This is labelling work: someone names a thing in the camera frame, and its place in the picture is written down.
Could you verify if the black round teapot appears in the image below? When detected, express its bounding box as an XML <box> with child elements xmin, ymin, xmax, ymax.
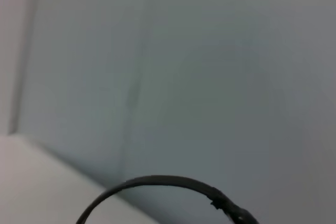
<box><xmin>75</xmin><ymin>175</ymin><xmax>261</xmax><ymax>224</ymax></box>

